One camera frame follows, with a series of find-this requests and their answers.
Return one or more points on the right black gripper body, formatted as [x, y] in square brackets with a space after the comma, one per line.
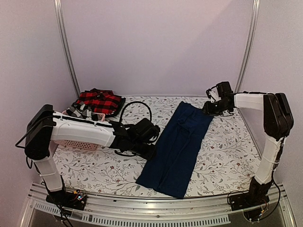
[219, 108]

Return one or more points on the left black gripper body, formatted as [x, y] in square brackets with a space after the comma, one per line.
[138, 150]

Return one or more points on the navy blue t-shirt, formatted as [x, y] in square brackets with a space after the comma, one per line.
[170, 171]

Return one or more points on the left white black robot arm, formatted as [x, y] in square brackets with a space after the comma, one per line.
[48, 126]

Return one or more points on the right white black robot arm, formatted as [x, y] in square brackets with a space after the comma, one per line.
[277, 124]

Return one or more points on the pink plastic laundry basket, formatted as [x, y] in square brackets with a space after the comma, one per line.
[82, 144]

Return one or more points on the red black plaid shirt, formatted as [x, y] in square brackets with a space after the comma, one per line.
[102, 101]

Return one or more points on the floral patterned table mat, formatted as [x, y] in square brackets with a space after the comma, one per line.
[226, 161]

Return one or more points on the black white checkered cloth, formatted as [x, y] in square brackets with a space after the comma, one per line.
[81, 111]

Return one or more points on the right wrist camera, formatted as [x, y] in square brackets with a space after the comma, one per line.
[212, 95]

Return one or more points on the right aluminium frame post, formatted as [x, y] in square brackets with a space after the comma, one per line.
[249, 44]

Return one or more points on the aluminium frame post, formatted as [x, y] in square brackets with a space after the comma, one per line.
[65, 46]
[249, 44]

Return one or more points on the front aluminium rail base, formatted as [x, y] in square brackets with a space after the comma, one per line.
[106, 210]

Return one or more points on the left aluminium frame post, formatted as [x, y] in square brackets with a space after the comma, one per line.
[65, 46]

